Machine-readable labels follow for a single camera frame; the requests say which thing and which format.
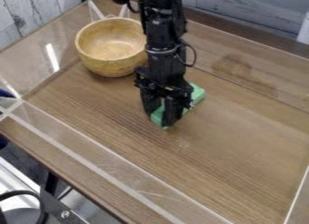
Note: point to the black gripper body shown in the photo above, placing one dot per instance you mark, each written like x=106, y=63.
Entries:
x=165, y=71

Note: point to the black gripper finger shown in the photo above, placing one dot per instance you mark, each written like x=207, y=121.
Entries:
x=175, y=106
x=152, y=100

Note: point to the green rectangular block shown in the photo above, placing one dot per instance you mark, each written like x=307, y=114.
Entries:
x=195, y=98

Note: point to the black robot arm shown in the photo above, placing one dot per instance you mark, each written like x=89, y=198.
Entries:
x=164, y=23

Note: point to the brown wooden bowl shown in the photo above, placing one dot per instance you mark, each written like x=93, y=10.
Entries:
x=110, y=46

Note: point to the clear acrylic tray walls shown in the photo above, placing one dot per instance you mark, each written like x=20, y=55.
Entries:
x=227, y=166

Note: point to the blue object at left edge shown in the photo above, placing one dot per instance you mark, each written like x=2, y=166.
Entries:
x=6, y=94

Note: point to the black table leg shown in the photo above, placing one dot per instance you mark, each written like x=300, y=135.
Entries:
x=52, y=184

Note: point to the black metal bracket with screw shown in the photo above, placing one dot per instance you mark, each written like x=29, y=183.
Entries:
x=60, y=213

